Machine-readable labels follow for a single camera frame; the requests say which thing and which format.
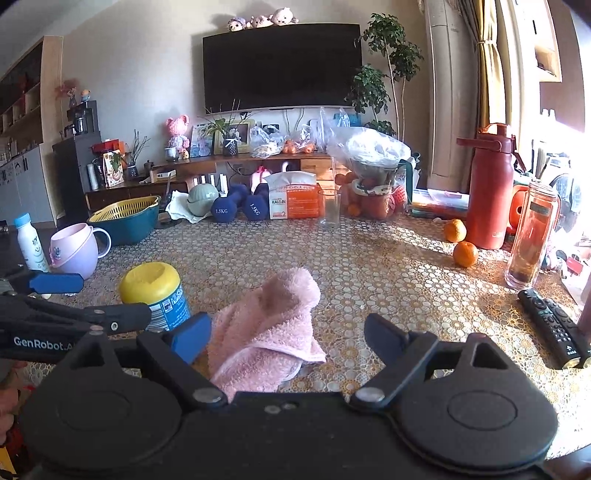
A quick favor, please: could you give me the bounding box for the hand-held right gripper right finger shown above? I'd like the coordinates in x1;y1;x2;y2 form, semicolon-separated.
351;313;509;409

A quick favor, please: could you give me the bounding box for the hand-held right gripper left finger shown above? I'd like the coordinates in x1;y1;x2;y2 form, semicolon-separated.
58;312;229;407

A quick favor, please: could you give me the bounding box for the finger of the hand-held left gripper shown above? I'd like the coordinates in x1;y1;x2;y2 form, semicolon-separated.
0;293;153;334
0;264;85;298

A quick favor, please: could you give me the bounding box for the blue can with yellow lid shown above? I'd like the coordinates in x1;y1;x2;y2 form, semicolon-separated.
119;262;191;331

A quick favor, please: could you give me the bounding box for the pink fluffy towel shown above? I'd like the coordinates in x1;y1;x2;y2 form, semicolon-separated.
208;267;328;393

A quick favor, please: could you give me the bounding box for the purple mug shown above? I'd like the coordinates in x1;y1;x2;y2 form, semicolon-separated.
49;223;112;280

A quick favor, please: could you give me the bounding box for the white milk bottle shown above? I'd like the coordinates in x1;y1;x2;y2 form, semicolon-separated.
13;213;49;273

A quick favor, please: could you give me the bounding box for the gold patterned tablecloth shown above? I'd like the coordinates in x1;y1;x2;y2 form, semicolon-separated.
0;208;591;462

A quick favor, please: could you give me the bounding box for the teal bowl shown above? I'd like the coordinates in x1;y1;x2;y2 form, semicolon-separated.
88;203;162;246

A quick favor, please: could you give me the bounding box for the yellow colander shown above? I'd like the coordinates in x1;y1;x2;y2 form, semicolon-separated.
88;196;161;223

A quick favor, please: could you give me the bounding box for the black cabinet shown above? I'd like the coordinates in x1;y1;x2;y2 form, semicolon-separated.
52;131;102;222

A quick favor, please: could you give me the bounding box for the black stand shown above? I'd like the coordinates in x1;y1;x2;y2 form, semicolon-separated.
154;182;184;230

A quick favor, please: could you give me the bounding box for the white cloth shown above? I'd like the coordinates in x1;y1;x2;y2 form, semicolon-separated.
165;191;195;224

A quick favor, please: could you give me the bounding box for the picture book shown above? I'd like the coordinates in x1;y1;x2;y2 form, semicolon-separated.
102;150;125;188

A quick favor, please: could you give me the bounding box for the blue dumbbell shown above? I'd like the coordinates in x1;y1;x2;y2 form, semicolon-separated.
211;184;247;223
242;183;270;221

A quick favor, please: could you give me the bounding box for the clear glass cup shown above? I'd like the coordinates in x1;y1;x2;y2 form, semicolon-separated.
317;189;342;230

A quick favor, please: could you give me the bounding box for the twig plant in vase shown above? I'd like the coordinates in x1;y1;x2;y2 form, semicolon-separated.
124;130;151;180

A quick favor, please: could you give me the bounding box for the light green bowl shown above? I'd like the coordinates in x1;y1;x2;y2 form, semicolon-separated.
187;183;219;217

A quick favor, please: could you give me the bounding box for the white router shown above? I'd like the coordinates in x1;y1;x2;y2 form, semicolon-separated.
187;173;230;195

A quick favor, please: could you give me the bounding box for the orange tissue pack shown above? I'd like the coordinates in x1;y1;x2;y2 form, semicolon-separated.
263;171;322;220

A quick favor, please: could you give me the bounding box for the black remote control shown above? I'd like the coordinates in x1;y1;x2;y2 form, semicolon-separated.
542;298;591;365
517;288;583;370

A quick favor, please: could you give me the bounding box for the black coffee machine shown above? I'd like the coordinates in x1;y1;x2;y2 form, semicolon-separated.
62;100;99;137

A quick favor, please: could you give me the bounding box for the wooden television cabinet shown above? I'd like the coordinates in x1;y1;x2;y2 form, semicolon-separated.
85;152;352;214

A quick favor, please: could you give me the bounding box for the clear tumbler bottle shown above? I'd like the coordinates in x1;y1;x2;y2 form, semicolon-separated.
504;180;560;291

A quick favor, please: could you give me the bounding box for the red thermos bottle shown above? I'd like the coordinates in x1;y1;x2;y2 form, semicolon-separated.
456;123;518;250

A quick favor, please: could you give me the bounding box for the plastic bag of fruit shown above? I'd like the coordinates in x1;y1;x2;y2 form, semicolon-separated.
325;127;413;221

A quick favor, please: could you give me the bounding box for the orange jug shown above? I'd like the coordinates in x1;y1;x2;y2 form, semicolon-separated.
510;187;562;236

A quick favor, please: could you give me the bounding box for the pink flower vase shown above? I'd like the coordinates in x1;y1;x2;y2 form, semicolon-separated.
55;79;79;110

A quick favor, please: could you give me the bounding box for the picture card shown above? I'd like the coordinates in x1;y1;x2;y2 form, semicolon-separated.
190;124;214;158

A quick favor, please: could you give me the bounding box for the pink plush doll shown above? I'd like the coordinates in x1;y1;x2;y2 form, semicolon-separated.
166;115;191;157

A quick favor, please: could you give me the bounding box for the potted plant in patterned pot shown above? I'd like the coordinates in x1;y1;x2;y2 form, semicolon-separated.
198;99;252;158

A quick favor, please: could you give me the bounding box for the group of oranges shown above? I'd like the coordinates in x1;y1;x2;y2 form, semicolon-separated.
283;138;317;155

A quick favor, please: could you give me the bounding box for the large clear plastic bag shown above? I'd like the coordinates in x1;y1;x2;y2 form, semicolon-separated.
300;106;357;153

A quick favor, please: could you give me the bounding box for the white standing air conditioner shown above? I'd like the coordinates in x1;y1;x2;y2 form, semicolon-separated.
425;0;490;192

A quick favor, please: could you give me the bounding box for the black television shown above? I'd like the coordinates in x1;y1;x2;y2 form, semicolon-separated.
202;23;362;116

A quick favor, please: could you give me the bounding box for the yellow curtain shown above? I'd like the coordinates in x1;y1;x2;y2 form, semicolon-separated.
457;0;509;139

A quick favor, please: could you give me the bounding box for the tall green houseplant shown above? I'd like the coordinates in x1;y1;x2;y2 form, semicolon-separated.
344;13;424;139

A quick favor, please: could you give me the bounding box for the wooden wall shelving unit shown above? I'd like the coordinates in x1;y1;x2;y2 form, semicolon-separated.
0;37;63;227

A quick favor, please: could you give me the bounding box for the photo frame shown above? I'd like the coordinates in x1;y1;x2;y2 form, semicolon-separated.
213;119;256;155

